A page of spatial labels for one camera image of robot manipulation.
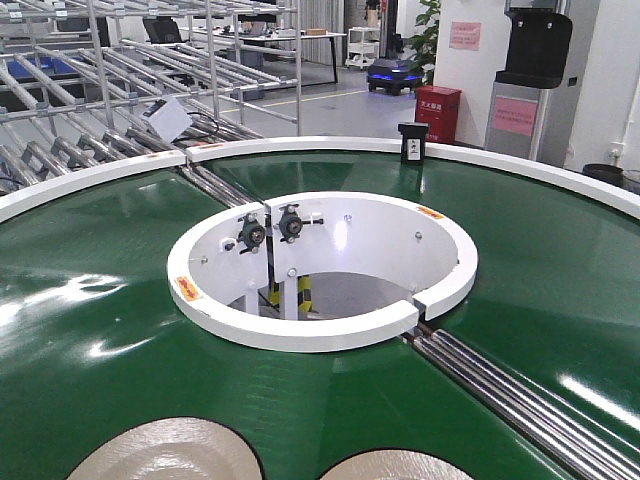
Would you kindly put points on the white inner ring guard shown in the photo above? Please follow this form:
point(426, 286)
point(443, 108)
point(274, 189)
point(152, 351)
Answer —
point(236, 274)

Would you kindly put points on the black water dispenser unit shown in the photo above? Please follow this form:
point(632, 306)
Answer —
point(535, 62)

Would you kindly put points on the cream plate with black rim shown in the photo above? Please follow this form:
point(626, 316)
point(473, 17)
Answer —
point(173, 448)

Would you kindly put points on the small black sensor box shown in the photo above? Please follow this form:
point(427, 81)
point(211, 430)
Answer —
point(413, 145)

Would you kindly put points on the steel conveyor rollers near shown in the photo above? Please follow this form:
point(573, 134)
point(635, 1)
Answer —
point(564, 440)

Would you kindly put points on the blue mobile robot base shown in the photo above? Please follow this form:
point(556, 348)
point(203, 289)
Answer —
point(393, 75)

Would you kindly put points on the green potted plant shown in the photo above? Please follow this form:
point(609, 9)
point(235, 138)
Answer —
point(424, 43)

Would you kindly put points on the white outer conveyor rim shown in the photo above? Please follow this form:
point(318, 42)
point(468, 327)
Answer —
point(31, 197)

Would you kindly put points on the steel conveyor rollers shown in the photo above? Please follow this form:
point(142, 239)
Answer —
point(216, 187)
point(564, 440)

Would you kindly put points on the white box on rack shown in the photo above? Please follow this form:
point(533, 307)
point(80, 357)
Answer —
point(167, 118)

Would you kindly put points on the steel conveyor rollers far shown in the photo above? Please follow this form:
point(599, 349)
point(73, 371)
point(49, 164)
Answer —
point(216, 187)

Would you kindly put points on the metal roller rack shelf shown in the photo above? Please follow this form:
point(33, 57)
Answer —
point(76, 75)

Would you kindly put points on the red fire cabinet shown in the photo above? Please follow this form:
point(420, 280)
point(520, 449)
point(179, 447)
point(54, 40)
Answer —
point(438, 107)

